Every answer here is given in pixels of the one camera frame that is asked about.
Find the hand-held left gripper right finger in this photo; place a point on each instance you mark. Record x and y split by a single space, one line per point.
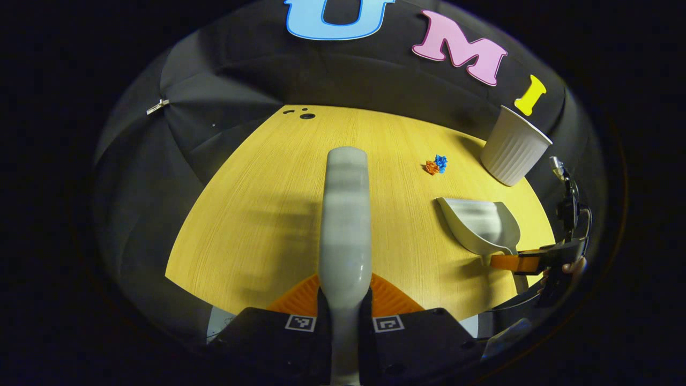
423 343

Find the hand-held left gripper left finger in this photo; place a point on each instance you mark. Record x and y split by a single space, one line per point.
268 343

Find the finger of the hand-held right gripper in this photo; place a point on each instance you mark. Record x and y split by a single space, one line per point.
514 262

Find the white dustpan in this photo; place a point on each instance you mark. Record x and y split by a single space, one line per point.
482 225

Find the blue paper ball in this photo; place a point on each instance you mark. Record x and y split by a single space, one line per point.
441 162

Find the orange paper ball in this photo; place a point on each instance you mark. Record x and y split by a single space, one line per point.
432 168

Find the wooden desktop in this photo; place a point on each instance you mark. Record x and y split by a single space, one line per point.
257 214

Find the silver backdrop clip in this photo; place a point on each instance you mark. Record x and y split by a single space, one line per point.
158 106

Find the black backdrop cloth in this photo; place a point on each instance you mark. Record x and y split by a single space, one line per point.
241 69

